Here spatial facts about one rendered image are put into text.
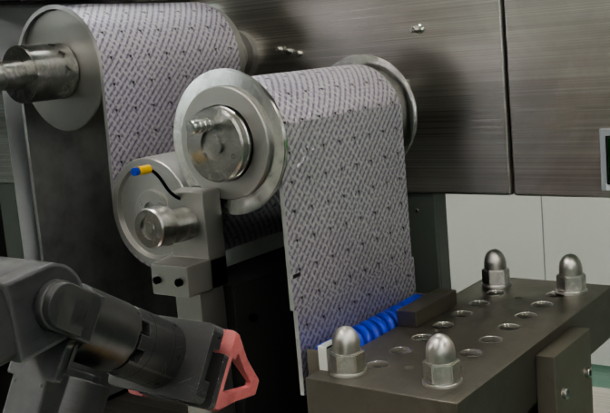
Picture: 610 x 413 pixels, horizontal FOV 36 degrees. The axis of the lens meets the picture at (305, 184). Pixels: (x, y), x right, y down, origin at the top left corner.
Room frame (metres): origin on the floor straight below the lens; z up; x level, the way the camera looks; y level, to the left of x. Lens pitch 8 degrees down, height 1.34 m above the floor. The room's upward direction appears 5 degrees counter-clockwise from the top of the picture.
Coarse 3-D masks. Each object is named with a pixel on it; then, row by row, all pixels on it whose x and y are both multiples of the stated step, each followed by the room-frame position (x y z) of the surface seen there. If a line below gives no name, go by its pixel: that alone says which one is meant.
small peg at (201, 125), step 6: (192, 120) 0.91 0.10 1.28; (198, 120) 0.91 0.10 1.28; (204, 120) 0.92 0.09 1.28; (210, 120) 0.92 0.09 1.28; (186, 126) 0.91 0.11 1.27; (192, 126) 0.90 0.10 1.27; (198, 126) 0.90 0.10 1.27; (204, 126) 0.91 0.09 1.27; (210, 126) 0.92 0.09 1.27; (192, 132) 0.90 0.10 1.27; (198, 132) 0.91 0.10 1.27; (204, 132) 0.92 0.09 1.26
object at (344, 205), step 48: (288, 144) 0.92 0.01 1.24; (336, 144) 0.99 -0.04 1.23; (384, 144) 1.06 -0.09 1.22; (288, 192) 0.91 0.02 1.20; (336, 192) 0.98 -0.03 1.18; (384, 192) 1.06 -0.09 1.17; (288, 240) 0.91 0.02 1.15; (336, 240) 0.98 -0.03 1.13; (384, 240) 1.05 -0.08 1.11; (336, 288) 0.97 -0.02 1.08
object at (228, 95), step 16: (208, 96) 0.95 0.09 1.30; (224, 96) 0.93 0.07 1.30; (240, 96) 0.92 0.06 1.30; (192, 112) 0.96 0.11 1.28; (240, 112) 0.92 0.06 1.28; (256, 112) 0.91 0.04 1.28; (256, 128) 0.91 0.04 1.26; (256, 144) 0.91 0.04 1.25; (256, 160) 0.91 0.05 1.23; (256, 176) 0.91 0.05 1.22; (224, 192) 0.94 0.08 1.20; (240, 192) 0.93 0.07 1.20
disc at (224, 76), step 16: (208, 80) 0.95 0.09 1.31; (224, 80) 0.94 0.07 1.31; (240, 80) 0.93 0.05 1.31; (256, 80) 0.92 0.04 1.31; (192, 96) 0.97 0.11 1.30; (256, 96) 0.92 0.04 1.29; (176, 112) 0.98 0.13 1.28; (272, 112) 0.91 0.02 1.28; (176, 128) 0.98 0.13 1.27; (272, 128) 0.91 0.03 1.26; (176, 144) 0.98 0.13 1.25; (272, 144) 0.91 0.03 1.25; (272, 160) 0.91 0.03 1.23; (192, 176) 0.97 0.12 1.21; (272, 176) 0.91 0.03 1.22; (256, 192) 0.92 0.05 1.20; (272, 192) 0.91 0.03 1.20; (224, 208) 0.95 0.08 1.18; (240, 208) 0.94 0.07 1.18; (256, 208) 0.93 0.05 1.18
